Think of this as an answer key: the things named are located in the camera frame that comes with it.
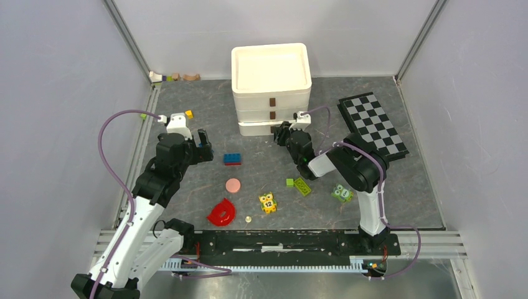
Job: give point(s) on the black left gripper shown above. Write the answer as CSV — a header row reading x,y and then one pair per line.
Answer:
x,y
202,152

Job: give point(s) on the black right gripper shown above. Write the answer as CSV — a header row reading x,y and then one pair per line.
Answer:
x,y
280,132

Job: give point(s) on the pink round sponge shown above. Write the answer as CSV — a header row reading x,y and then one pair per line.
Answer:
x,y
233,185

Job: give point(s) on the white three-drawer organizer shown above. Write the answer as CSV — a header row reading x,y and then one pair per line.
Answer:
x,y
270,84

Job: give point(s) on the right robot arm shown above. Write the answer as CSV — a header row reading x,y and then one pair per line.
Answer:
x,y
359,162

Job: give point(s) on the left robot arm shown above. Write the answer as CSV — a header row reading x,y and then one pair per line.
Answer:
x,y
123,269

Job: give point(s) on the blue red duplo brick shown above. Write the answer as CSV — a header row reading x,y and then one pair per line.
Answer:
x,y
232,159

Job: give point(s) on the yellow small cube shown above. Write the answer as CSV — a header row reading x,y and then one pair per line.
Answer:
x,y
189,114

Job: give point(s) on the lime green flat brick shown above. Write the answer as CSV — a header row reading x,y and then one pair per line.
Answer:
x,y
302,187

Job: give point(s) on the red arch brick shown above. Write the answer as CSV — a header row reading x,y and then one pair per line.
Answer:
x,y
222,214

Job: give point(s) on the wooden arch block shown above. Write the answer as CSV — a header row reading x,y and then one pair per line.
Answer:
x,y
194,77

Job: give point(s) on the yellow owl brick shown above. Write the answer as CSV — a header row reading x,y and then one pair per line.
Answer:
x,y
268,203

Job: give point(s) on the black grey chessboard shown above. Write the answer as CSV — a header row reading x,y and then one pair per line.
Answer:
x,y
363,114

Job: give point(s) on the white corner block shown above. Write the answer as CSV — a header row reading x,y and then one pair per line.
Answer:
x,y
155,78

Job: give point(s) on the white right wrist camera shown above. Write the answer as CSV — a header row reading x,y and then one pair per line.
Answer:
x,y
301,121

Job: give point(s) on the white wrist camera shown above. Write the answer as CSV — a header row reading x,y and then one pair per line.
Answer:
x,y
176,127
301,121

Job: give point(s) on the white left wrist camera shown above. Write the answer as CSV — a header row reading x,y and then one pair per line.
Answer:
x,y
176,127

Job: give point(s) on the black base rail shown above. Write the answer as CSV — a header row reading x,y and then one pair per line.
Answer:
x,y
269,248

